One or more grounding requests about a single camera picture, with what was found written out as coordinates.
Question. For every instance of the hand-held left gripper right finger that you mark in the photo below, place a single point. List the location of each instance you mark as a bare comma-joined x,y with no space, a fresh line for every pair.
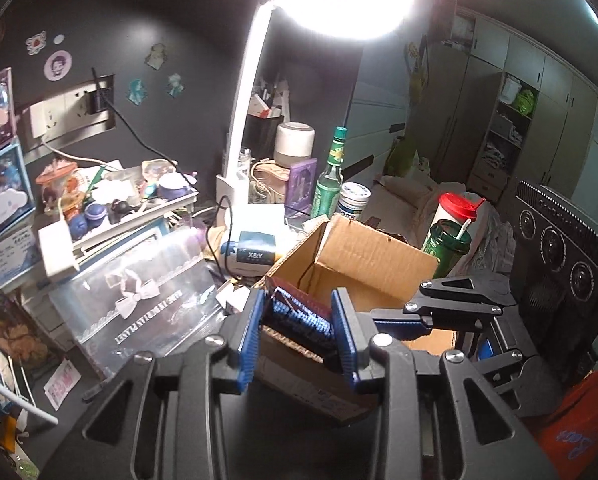
344,340

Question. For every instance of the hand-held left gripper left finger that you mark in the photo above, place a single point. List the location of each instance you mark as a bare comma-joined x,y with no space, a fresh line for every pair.
251,340

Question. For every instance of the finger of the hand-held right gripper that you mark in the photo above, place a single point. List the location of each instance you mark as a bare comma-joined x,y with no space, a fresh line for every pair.
504,365
459,295

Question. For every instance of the blue brown snack bar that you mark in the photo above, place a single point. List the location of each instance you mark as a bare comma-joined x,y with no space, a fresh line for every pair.
299,317

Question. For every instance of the cardboard box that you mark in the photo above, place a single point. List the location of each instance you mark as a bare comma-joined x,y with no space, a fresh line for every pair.
374,245

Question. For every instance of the white pouch dark label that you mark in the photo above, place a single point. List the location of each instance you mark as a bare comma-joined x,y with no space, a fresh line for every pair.
251,255

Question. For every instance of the beige cloth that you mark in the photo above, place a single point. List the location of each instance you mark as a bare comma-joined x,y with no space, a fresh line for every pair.
409,195

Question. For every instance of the clear zip bag bow print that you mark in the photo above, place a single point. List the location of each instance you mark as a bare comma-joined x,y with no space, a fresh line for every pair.
144,300

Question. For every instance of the white round pill tub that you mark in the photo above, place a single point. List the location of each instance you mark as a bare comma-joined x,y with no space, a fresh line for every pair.
354,202

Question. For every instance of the green glass bottle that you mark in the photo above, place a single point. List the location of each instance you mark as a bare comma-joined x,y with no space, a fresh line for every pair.
329,190

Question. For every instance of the purple box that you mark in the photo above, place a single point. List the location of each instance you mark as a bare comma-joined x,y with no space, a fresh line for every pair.
301,185

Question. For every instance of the black silver pen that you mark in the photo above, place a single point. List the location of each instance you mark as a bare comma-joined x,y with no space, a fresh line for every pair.
96,391

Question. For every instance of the purple round pot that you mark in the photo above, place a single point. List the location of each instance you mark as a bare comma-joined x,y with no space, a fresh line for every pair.
174,187

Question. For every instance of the beige wardrobe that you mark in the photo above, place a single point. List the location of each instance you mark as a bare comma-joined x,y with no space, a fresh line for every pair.
554,85

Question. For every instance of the red white sachet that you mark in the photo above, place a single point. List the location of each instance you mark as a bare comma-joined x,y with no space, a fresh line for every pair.
61,385

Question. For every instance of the black desk organizer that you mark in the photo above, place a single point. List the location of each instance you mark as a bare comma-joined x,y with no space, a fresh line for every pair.
261,132

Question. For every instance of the white mini drawer cabinet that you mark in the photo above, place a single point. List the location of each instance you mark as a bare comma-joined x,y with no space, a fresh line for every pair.
44,310

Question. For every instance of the white cube box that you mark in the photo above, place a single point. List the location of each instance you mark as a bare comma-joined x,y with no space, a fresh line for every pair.
56,250

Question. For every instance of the white desk lamp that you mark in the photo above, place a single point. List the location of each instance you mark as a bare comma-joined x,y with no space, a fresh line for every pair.
246,110

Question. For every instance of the illustrated acrylic stand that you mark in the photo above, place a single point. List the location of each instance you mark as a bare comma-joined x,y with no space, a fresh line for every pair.
14,335

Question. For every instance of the small anime figure box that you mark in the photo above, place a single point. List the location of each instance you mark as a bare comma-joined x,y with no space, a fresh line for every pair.
59,182

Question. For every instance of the black charger plug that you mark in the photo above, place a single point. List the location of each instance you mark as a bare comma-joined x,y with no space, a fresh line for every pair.
98,101

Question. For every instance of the blue character storage box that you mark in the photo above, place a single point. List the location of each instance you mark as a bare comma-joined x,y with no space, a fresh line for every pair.
4,195

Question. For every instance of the red white character sticker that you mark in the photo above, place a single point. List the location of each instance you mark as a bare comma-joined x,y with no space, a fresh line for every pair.
36,43

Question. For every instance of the yellow character wall sticker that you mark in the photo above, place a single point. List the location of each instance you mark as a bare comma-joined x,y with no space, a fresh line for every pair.
415,75

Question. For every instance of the teal character wall sticker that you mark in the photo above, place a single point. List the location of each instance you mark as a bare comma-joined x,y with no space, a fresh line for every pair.
137,92
175,85

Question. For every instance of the pale character wall sticker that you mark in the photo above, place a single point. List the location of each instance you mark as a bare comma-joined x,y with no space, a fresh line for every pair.
157,56

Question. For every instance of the white wall power socket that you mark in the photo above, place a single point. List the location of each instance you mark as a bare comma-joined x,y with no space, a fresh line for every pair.
54,112

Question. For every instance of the round portrait wall sticker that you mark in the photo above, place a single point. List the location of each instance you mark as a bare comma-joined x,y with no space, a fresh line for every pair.
59,65

